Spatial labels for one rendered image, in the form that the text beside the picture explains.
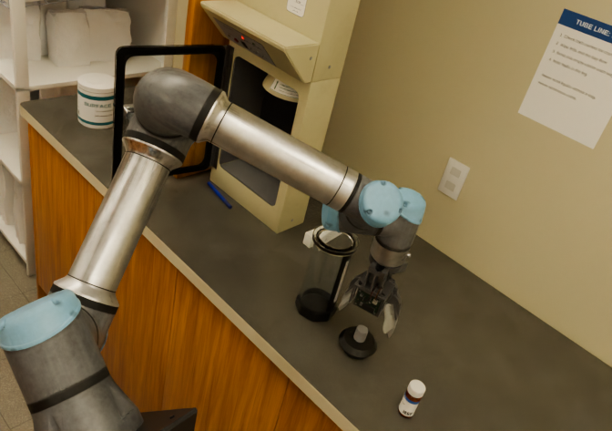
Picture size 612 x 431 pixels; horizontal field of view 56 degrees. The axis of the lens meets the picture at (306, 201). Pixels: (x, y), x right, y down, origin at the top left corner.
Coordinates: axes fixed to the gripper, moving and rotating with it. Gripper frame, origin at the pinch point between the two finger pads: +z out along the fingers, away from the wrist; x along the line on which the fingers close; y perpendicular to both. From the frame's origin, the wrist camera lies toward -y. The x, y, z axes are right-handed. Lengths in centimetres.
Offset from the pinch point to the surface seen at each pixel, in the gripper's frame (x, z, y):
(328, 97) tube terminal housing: -35, -32, -32
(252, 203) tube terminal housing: -49, 6, -27
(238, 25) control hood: -57, -47, -18
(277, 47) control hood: -43, -47, -14
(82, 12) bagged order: -161, -10, -67
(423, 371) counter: 16.1, 9.1, -4.3
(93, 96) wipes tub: -114, -3, -28
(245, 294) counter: -29.7, 9.1, 3.1
